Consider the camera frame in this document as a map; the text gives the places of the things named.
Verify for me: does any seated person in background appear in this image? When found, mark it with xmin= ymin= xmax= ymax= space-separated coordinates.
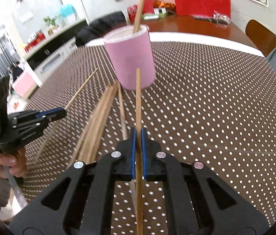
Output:
xmin=9 ymin=61 xmax=24 ymax=82

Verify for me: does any small red gift box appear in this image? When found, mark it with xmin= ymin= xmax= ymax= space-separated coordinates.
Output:
xmin=143 ymin=0 xmax=157 ymax=14

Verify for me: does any teal container on sideboard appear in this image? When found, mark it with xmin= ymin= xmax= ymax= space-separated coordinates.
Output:
xmin=60 ymin=4 xmax=78 ymax=24

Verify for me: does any pink cylindrical cup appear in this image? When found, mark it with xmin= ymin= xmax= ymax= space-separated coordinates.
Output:
xmin=103 ymin=25 xmax=156 ymax=91

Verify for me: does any thin chopstick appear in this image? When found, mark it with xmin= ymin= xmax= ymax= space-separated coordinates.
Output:
xmin=118 ymin=82 xmax=128 ymax=140

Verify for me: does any black white sideboard cabinet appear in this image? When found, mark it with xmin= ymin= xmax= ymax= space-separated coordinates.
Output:
xmin=24 ymin=19 xmax=87 ymax=85

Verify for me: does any long chopstick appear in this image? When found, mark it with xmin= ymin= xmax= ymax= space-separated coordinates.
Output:
xmin=34 ymin=68 xmax=99 ymax=165

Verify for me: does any brown wooden chair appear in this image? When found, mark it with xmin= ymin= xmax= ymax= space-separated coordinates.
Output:
xmin=245 ymin=19 xmax=276 ymax=57

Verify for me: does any red gift bag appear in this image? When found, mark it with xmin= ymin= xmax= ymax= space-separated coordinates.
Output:
xmin=175 ymin=0 xmax=231 ymax=18

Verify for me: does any brown dotted placemat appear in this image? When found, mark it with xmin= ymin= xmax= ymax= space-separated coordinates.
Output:
xmin=22 ymin=42 xmax=276 ymax=224

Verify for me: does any black jacket on chair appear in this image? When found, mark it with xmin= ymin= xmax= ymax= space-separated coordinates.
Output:
xmin=75 ymin=11 xmax=126 ymax=48

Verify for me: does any green potted plant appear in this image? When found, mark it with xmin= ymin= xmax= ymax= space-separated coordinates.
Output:
xmin=43 ymin=16 xmax=58 ymax=35

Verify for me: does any person left hand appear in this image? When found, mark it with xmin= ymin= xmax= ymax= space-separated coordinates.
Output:
xmin=0 ymin=147 xmax=27 ymax=179

